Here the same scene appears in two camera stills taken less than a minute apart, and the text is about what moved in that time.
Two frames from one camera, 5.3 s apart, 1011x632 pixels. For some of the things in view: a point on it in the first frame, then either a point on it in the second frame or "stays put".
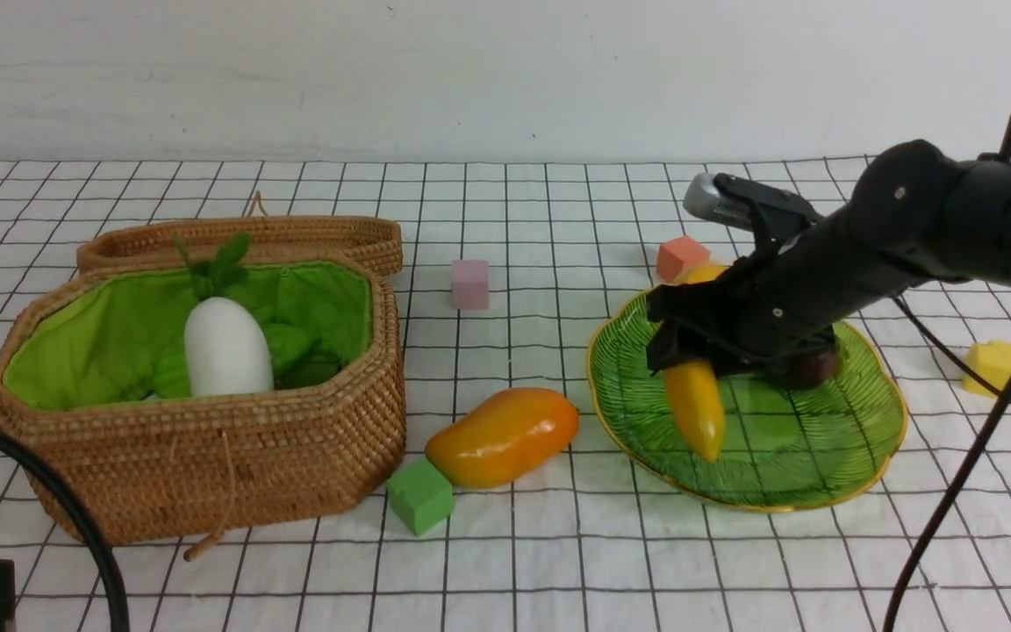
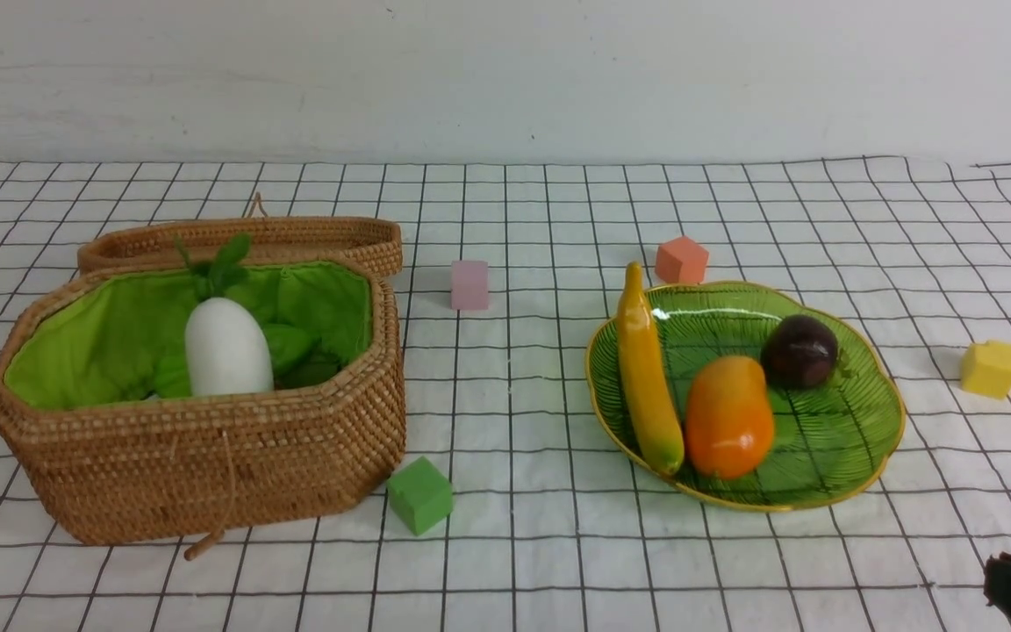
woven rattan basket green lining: [121, 333] stays put
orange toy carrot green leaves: [297, 358] stays put
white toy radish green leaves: [226, 350] stays put
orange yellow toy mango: [507, 434] to [728, 417]
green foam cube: [420, 495] stays put
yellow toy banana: [695, 389] to [646, 385]
